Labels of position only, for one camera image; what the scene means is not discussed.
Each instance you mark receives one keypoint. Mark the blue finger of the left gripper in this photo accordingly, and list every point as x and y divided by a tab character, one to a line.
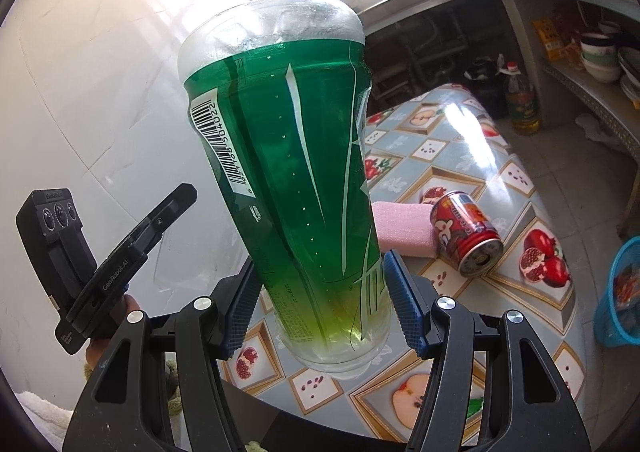
151	228

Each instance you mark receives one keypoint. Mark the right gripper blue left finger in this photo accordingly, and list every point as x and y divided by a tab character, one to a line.
237	302

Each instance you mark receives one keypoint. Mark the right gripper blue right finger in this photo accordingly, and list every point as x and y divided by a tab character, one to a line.
410	306

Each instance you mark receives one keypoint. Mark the red drink can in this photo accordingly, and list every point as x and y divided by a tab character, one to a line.
465	235

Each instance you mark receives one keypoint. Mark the green plastic bottle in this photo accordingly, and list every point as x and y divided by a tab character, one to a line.
277	92

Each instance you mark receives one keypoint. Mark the red snack bag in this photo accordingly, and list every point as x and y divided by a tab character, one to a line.
626	288

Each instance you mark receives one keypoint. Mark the blue plastic trash basket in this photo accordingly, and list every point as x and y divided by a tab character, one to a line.
616	321

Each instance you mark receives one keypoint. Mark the pink sponge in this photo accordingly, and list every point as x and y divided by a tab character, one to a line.
406	228

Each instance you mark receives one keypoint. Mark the fruit pattern tablecloth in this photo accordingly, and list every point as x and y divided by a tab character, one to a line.
417	153

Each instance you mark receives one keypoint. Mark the cooking oil bottle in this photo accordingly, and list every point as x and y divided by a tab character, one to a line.
521	100

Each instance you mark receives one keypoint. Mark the white rag on floor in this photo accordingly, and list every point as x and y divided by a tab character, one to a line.
595	130

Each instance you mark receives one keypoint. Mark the perforated metal shelf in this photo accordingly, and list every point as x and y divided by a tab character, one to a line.
607	101

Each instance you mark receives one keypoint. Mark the orange snack packet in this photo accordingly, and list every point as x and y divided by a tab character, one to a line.
551	40

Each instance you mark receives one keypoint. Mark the stack of white bowls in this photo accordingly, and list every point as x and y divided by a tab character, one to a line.
599	57

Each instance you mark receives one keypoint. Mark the stack of plates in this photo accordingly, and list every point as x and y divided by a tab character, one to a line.
629	59

